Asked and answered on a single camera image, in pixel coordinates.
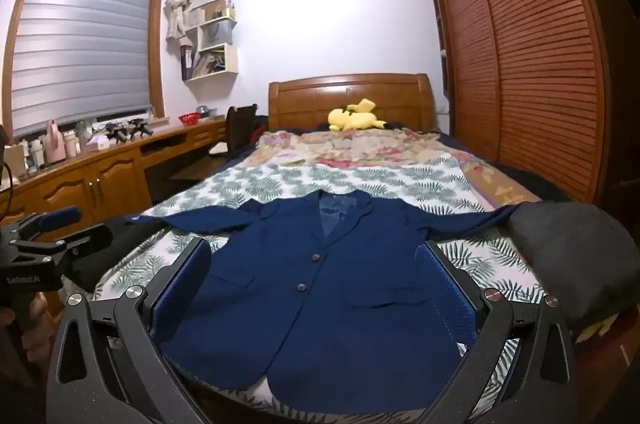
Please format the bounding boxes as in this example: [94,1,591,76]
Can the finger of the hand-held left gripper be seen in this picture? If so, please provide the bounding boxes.
[10,206,83,245]
[10,224,118,266]

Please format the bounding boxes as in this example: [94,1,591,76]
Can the grey paper bag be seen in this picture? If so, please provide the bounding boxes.
[200,18,235,50]

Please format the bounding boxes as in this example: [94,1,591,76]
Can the wooden louvred wardrobe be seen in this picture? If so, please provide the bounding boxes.
[421,0,613,205]

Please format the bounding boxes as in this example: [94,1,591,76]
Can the tied beige curtain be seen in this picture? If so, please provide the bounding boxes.
[165,0,206,40]

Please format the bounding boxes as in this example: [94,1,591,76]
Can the wooden window frame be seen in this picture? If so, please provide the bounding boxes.
[0,0,166,140]

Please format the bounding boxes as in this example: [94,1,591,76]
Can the pink bottle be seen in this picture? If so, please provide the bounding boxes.
[45,120,67,164]

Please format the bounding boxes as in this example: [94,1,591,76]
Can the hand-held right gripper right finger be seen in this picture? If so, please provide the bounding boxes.
[417,240,578,424]

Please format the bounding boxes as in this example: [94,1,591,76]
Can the floral quilt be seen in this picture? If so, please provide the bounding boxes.
[240,126,541,205]

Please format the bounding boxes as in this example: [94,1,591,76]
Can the dark wooden chair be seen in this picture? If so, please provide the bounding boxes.
[170,104,261,182]

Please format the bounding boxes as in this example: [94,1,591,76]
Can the navy blue suit jacket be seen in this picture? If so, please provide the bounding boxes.
[125,190,546,397]

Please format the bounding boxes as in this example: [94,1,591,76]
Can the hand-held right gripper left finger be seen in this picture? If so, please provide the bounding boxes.
[45,236,213,424]

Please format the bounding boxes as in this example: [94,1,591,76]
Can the leaf print bed sheet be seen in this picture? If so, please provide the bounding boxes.
[92,154,551,420]

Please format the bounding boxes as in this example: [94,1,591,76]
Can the wooden bed headboard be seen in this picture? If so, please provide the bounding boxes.
[268,73,435,135]

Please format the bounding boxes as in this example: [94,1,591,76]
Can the white wall shelf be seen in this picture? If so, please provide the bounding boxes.
[180,0,240,81]

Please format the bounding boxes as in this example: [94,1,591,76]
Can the yellow plush toy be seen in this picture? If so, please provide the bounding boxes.
[327,98,387,132]

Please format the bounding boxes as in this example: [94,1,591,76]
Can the wooden desk cabinet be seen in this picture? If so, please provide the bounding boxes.
[0,114,228,235]

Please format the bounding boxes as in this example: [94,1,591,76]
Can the grey window blind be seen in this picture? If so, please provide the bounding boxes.
[10,0,153,137]

